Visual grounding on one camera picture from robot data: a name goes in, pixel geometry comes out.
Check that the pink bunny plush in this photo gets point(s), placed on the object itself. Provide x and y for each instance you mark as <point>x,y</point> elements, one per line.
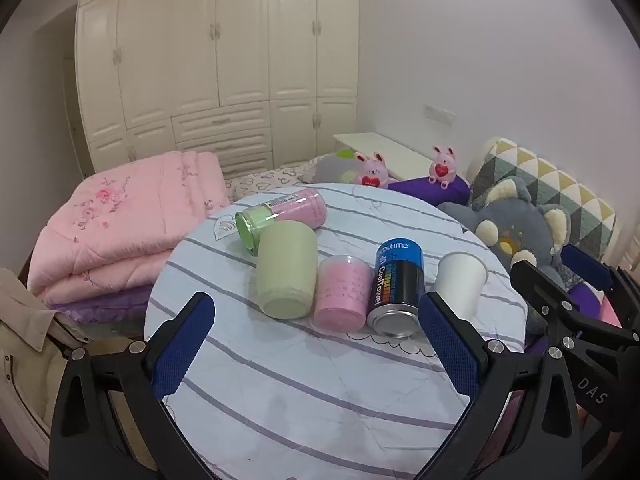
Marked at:
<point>371,172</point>
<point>443,167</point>

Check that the black and blue can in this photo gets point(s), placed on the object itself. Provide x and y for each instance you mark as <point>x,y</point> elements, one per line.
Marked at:
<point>397,285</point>

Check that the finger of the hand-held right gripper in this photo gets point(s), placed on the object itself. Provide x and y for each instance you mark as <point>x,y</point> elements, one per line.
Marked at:
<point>555,300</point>
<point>587,262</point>

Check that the white wall socket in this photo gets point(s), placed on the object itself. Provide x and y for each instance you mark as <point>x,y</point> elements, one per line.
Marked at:
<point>439,114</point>

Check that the beige jacket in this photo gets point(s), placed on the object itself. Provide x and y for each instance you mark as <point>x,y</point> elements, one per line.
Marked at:
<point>30,350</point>

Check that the white bedside cabinet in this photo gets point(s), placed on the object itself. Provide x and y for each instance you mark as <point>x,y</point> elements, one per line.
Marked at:
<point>390,152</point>

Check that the grey bear plush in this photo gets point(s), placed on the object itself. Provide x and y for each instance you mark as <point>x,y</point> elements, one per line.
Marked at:
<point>510,220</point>

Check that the round table striped cloth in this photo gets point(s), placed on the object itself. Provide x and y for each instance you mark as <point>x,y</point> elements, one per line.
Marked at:
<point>280,385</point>

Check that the pink floral quilt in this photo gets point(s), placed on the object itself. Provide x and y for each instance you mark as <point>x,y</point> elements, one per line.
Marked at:
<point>125,220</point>

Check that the triangle patterned cushion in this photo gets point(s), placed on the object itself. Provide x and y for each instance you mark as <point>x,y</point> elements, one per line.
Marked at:
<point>550,180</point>

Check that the cream wardrobe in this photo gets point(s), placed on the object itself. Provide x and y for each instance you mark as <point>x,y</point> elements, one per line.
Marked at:
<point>220,60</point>

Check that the purple cushion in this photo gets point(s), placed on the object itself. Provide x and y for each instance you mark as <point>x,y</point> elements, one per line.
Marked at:
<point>582,297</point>

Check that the white cup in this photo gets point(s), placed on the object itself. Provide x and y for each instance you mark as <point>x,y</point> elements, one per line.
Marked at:
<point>462,280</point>

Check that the translucent pink cup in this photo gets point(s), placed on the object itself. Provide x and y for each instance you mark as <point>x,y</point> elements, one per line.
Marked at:
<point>342,290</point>

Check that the grey and green pillow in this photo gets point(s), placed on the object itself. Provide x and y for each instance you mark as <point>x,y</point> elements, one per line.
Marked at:
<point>330,167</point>

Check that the pink bottle with green lid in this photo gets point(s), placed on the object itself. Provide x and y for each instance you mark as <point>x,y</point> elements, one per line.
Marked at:
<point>295,207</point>

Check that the purple pillow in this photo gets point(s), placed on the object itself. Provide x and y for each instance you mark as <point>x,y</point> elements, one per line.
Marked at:
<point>430,191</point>

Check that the purple folded blanket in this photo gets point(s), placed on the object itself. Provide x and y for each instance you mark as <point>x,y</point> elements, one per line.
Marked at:
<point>100,305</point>

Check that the heart print bedsheet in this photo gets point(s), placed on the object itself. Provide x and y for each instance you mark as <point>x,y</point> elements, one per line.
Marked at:
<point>265,182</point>

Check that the pale green cup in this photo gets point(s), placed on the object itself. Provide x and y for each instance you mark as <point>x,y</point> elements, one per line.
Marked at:
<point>286,270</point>

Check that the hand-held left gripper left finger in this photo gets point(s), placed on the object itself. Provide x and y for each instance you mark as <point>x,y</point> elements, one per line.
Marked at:
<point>182,350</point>

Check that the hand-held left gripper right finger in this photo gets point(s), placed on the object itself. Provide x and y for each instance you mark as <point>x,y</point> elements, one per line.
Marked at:
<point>450,355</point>

